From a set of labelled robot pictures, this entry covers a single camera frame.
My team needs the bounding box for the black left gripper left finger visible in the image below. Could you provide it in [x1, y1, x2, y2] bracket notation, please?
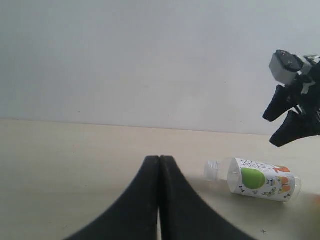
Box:
[68, 156, 160, 240]

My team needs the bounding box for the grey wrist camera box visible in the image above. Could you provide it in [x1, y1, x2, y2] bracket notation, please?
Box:
[269, 49, 304, 85]

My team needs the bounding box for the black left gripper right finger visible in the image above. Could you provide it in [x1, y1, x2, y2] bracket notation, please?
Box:
[159, 155, 252, 240]

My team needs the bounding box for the clear tea bottle white label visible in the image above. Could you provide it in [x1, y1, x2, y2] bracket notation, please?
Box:
[204, 157, 302, 203]

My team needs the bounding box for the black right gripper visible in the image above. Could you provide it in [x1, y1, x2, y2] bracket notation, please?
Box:
[262, 53, 320, 147]

